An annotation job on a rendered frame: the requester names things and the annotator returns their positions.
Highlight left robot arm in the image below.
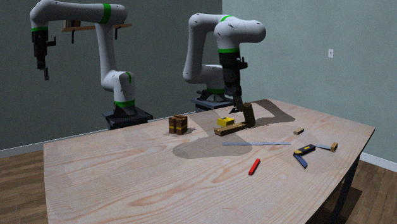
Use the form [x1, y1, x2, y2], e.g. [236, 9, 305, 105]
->
[183, 13, 266, 103]

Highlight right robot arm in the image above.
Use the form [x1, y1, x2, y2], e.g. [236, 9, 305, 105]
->
[30, 0, 137, 118]

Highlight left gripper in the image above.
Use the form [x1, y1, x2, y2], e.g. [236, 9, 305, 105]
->
[219, 51, 248, 108]

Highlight red rectangular bar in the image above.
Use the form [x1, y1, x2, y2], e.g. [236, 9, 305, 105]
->
[248, 159, 260, 175]

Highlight black sliding bevel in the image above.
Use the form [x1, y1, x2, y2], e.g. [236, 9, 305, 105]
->
[293, 144, 316, 167]

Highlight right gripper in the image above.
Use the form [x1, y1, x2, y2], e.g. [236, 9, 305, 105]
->
[32, 30, 56, 80]

